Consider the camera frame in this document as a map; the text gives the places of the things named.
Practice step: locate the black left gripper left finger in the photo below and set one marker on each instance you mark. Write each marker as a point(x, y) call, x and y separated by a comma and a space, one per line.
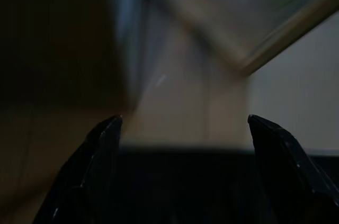
point(87, 176)

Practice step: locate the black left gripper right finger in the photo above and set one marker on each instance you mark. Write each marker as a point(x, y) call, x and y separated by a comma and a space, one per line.
point(283, 171)

